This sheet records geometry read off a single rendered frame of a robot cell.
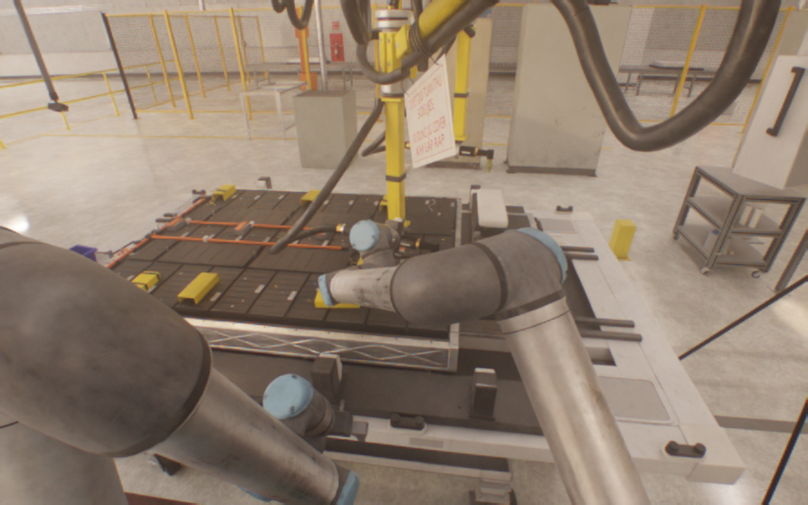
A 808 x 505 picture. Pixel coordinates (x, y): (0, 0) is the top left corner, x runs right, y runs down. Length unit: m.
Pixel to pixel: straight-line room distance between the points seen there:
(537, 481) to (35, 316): 2.13
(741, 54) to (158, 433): 0.64
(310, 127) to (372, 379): 4.99
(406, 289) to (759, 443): 2.53
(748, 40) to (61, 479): 0.79
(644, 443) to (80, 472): 1.32
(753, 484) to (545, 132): 4.48
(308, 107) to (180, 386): 5.72
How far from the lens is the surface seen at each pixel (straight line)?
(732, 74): 0.57
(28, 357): 0.34
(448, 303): 0.58
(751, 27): 0.56
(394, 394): 1.33
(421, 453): 1.80
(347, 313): 1.43
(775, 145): 3.66
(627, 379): 1.60
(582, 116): 5.98
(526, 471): 2.27
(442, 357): 1.34
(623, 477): 0.71
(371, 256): 1.14
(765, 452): 2.90
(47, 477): 0.51
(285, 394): 0.85
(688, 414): 1.59
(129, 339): 0.33
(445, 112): 1.00
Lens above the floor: 1.89
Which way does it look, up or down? 30 degrees down
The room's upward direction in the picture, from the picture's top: 1 degrees counter-clockwise
